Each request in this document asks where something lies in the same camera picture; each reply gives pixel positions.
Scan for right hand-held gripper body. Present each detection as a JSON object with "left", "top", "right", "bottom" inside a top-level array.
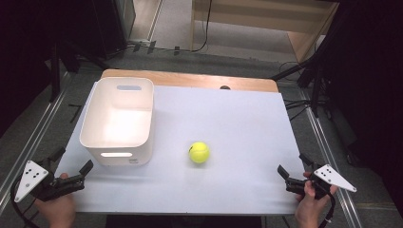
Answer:
[{"left": 284, "top": 161, "right": 358, "bottom": 201}]

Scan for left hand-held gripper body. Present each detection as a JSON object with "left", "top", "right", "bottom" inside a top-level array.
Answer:
[{"left": 13, "top": 157, "right": 86, "bottom": 204}]

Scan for white plastic bin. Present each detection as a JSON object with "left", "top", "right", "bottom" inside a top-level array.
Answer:
[{"left": 79, "top": 76, "right": 155, "bottom": 167}]

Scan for yellow tennis ball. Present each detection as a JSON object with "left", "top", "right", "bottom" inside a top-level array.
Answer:
[{"left": 188, "top": 141, "right": 211, "bottom": 164}]

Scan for person's left hand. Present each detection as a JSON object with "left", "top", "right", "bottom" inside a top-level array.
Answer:
[{"left": 33, "top": 172, "right": 77, "bottom": 228}]

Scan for person's right hand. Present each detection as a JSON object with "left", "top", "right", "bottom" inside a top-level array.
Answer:
[{"left": 294, "top": 171, "right": 338, "bottom": 228}]

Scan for white board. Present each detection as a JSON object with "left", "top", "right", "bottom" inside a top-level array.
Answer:
[{"left": 55, "top": 82, "right": 306, "bottom": 216}]

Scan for black metal stand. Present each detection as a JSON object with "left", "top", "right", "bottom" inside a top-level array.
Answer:
[
  {"left": 47, "top": 39, "right": 110, "bottom": 104},
  {"left": 270, "top": 31, "right": 336, "bottom": 119}
]

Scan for dark curtain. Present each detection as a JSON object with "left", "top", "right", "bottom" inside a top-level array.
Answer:
[
  {"left": 0, "top": 0, "right": 127, "bottom": 137},
  {"left": 312, "top": 0, "right": 403, "bottom": 219}
]

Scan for wooden furniture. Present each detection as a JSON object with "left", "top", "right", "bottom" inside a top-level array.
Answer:
[{"left": 189, "top": 0, "right": 340, "bottom": 64}]

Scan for wooden table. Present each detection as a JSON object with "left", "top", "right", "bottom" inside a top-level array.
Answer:
[{"left": 101, "top": 68, "right": 279, "bottom": 94}]

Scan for metal floor rail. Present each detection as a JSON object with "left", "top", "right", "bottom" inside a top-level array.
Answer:
[
  {"left": 0, "top": 71, "right": 72, "bottom": 210},
  {"left": 298, "top": 89, "right": 363, "bottom": 228}
]

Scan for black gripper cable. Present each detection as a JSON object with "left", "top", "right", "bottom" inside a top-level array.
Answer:
[
  {"left": 10, "top": 181, "right": 41, "bottom": 228},
  {"left": 317, "top": 191, "right": 336, "bottom": 228}
]

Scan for black floor cables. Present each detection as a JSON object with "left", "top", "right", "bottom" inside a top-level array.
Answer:
[{"left": 278, "top": 61, "right": 317, "bottom": 122}]

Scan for black hanging cable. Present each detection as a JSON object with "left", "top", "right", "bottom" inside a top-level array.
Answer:
[{"left": 189, "top": 0, "right": 213, "bottom": 53}]

